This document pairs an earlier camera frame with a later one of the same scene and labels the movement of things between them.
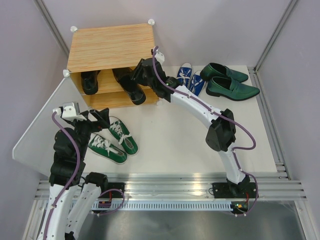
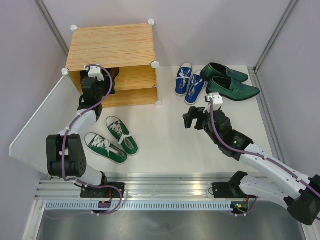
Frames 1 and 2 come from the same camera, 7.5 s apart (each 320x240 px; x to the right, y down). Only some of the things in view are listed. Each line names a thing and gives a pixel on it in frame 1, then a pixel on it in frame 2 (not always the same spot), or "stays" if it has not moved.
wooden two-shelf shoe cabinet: (102, 49) stays
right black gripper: (137, 75) to (194, 112)
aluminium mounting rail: (197, 186) stays
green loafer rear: (211, 70) stays
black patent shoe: (134, 91) to (113, 71)
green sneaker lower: (102, 147) stays
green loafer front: (230, 89) stays
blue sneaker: (184, 73) stays
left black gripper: (102, 117) to (103, 83)
